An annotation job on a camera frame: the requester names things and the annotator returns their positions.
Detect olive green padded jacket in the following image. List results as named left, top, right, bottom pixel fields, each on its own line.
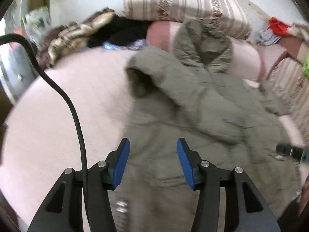
left=110, top=19, right=301, bottom=231

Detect pink bed mattress cover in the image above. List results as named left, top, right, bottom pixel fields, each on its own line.
left=0, top=48, right=306, bottom=232

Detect striped floral side cushion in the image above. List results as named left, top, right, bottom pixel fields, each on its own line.
left=268, top=58, right=308, bottom=140

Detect green cloth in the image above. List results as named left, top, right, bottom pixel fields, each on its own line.
left=302, top=53, right=309, bottom=78

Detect pink bolster cushion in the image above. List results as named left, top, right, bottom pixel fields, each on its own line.
left=147, top=21, right=262, bottom=82

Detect grey lilac cloth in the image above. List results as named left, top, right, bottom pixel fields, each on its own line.
left=256, top=29, right=282, bottom=46

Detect red cloth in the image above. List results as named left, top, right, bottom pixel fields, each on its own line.
left=268, top=17, right=291, bottom=37

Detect brown beige patterned blanket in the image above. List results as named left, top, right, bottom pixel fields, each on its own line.
left=36, top=7, right=115, bottom=69

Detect blue plastic bag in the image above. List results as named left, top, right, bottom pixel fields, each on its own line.
left=103, top=39, right=147, bottom=51

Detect black garment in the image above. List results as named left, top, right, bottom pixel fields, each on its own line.
left=87, top=16, right=153, bottom=48

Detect striped floral pillow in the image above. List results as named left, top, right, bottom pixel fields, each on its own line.
left=123, top=0, right=252, bottom=40

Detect black cable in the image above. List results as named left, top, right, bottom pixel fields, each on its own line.
left=0, top=33, right=89, bottom=232

